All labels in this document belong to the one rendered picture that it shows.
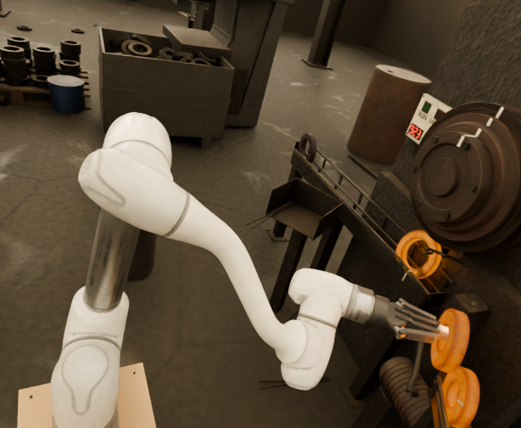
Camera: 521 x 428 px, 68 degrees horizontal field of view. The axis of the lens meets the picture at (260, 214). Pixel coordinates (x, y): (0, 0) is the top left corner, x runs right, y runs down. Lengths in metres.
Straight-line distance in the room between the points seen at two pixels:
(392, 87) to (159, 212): 3.62
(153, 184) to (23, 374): 1.33
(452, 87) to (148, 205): 1.29
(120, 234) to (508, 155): 1.05
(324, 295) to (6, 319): 1.52
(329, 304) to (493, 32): 1.09
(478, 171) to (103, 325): 1.12
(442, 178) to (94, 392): 1.13
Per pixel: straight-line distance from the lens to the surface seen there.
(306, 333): 0.96
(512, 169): 1.26
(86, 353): 1.11
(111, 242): 0.99
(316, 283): 1.00
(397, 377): 1.47
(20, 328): 2.06
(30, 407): 1.37
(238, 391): 1.85
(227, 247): 0.81
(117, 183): 0.70
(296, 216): 1.81
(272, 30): 4.02
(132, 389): 1.37
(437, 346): 1.13
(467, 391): 1.19
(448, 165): 1.30
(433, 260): 1.54
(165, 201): 0.72
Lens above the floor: 1.56
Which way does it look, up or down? 33 degrees down
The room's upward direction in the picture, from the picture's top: 15 degrees clockwise
